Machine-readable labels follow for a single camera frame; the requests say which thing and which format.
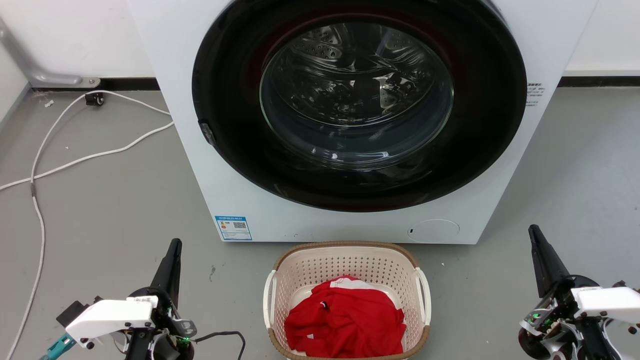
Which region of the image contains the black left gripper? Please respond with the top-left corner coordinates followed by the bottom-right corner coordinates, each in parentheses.
top-left (123, 238), bottom-right (198, 360)

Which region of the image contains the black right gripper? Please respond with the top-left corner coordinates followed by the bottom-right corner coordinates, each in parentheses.
top-left (518, 224), bottom-right (603, 360)

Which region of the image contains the beige perforated laundry basket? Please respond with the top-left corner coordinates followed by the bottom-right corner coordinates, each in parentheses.
top-left (263, 241), bottom-right (432, 360)

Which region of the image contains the blue energy label sticker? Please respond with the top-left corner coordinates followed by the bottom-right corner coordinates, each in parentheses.
top-left (215, 215), bottom-right (253, 242)

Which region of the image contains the white front-load washing machine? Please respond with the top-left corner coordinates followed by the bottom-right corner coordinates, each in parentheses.
top-left (126, 0), bottom-right (599, 245)

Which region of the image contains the round white washer filter cover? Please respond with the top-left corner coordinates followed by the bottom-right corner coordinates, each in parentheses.
top-left (406, 218), bottom-right (461, 244)

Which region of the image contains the teal connector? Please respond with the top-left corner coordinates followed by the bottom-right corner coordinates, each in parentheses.
top-left (39, 333), bottom-right (77, 360)

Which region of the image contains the black round washer door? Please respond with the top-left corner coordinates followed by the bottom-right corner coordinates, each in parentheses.
top-left (191, 0), bottom-right (528, 213)

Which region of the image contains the red garment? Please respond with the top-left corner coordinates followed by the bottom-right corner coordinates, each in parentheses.
top-left (284, 275), bottom-right (407, 358)

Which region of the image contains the thin black left gripper cable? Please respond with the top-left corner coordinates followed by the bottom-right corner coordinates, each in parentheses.
top-left (192, 331), bottom-right (247, 360)

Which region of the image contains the white smooth floor cable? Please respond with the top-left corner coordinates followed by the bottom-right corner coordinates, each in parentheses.
top-left (0, 120), bottom-right (175, 192)

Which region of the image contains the white braided floor cable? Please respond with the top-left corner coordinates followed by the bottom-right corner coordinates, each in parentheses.
top-left (5, 90), bottom-right (172, 360)

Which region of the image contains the grey wall pipe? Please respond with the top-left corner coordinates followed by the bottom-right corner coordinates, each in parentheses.
top-left (0, 17), bottom-right (101, 89)

